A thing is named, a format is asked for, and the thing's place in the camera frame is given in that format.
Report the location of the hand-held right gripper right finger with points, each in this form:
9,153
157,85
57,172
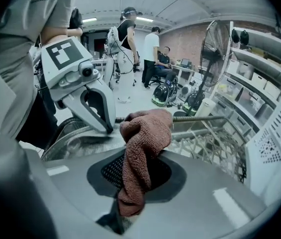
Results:
205,195

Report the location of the black pedestal fan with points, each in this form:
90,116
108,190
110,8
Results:
217,48

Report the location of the round glass plate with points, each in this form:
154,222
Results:
80,143

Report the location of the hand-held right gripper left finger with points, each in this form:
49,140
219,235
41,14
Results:
68,175

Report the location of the wicker glass-top table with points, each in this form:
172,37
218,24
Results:
205,118

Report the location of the person's left forearm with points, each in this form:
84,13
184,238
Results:
53,35

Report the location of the white trash bin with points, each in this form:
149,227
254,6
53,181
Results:
205,107

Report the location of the laptop computer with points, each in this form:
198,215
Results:
186,63

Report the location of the ceiling light bar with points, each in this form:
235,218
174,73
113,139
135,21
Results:
89,19
144,19

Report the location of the white microwave oven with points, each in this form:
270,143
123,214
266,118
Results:
274,133

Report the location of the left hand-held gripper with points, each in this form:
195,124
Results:
63,56

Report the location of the black device with green trim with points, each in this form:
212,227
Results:
192,101
162,93

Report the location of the person's grey t-shirt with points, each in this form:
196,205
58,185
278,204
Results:
11,58

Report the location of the white round device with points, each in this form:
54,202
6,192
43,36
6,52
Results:
187,90

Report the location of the white desk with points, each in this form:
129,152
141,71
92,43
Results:
187,70

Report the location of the reddish brown cloth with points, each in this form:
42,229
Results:
145,138

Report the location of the white shelving unit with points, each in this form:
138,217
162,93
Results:
259,60

